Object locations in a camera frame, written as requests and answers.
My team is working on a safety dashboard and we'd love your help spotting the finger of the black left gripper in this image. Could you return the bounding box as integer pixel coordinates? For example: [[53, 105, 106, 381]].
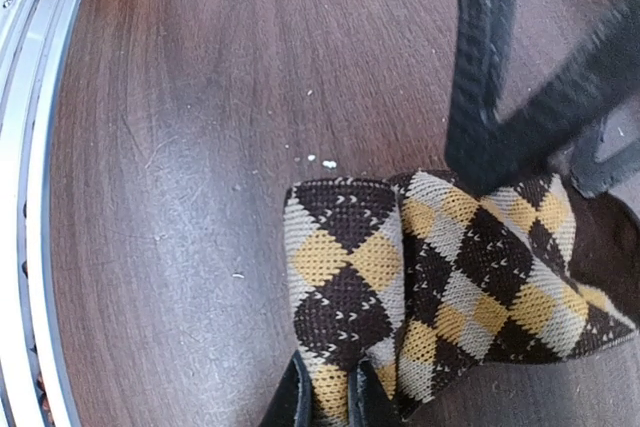
[[570, 101, 639, 198], [445, 0, 639, 194]]

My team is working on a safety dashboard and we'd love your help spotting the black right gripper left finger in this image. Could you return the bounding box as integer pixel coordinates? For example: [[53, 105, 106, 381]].
[[259, 351, 313, 427]]

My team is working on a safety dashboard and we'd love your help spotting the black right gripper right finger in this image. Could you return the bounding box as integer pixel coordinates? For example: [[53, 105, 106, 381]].
[[348, 359, 402, 427]]

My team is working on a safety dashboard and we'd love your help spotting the aluminium front rail frame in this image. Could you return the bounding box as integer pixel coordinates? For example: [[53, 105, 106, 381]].
[[1, 0, 81, 426]]

